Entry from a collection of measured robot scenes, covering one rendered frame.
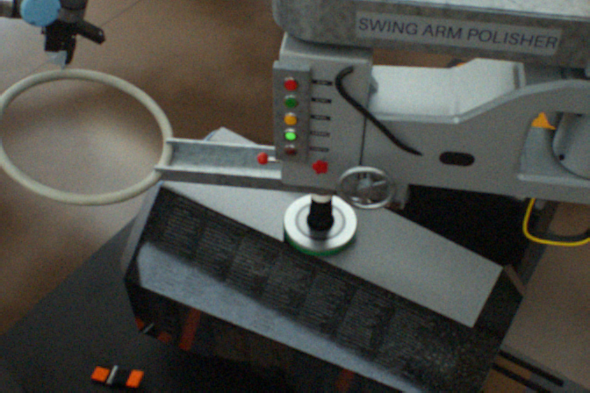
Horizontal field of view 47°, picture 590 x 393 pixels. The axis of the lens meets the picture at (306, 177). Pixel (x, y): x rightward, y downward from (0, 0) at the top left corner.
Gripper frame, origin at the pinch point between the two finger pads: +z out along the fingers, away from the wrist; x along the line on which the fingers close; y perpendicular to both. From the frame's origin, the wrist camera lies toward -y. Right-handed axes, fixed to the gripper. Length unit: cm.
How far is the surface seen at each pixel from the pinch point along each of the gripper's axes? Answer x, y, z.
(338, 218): 61, -68, -3
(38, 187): 43.1, 12.9, -0.2
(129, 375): 61, -27, 97
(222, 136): 13, -52, 18
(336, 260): 72, -65, 1
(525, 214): 84, -102, -36
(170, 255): 48, -29, 33
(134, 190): 46.5, -10.6, -1.6
